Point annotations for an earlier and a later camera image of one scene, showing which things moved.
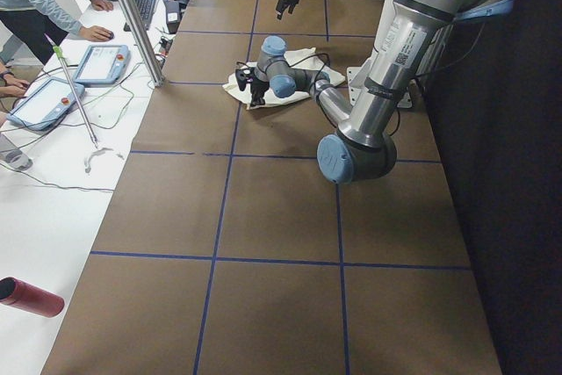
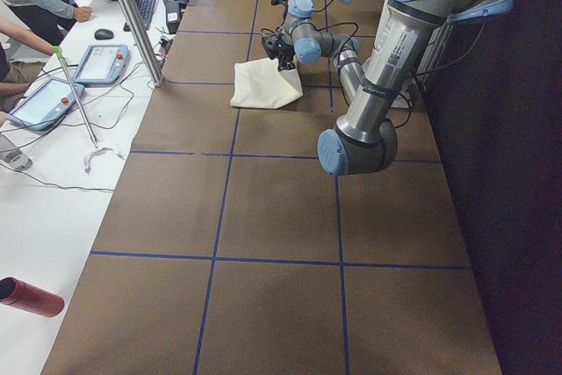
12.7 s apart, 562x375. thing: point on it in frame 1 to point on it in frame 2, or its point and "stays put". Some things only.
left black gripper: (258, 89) to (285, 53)
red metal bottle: (20, 294) stays put
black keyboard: (145, 0) stays put
